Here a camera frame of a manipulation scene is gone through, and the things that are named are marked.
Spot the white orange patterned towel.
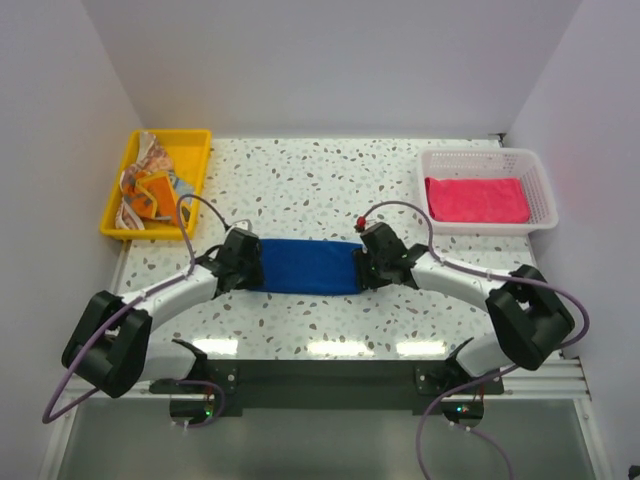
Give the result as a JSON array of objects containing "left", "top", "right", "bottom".
[{"left": 115, "top": 131, "right": 195, "bottom": 230}]

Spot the pink microfiber towel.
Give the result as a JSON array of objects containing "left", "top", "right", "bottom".
[{"left": 424, "top": 177, "right": 531, "bottom": 224}]

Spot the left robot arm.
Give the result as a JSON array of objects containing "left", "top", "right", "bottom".
[{"left": 62, "top": 228, "right": 264, "bottom": 398}]

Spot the orange grey cat towel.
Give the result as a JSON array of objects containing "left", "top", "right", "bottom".
[{"left": 134, "top": 171, "right": 178, "bottom": 225}]

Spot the yellow plastic bin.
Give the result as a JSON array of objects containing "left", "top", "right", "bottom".
[{"left": 100, "top": 129, "right": 212, "bottom": 240}]

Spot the white perforated plastic basket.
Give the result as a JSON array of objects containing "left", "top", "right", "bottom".
[{"left": 416, "top": 147, "right": 558, "bottom": 236}]

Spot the blue towel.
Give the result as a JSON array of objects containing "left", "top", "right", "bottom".
[{"left": 251, "top": 239, "right": 362, "bottom": 296}]

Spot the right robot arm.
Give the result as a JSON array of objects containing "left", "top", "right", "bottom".
[{"left": 353, "top": 218, "right": 575, "bottom": 393}]

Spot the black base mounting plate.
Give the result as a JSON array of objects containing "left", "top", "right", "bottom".
[{"left": 148, "top": 358, "right": 504, "bottom": 419}]

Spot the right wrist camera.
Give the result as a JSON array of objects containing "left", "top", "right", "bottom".
[{"left": 354, "top": 216, "right": 374, "bottom": 234}]

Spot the aluminium extrusion rail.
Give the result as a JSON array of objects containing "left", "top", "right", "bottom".
[{"left": 63, "top": 359, "right": 591, "bottom": 400}]

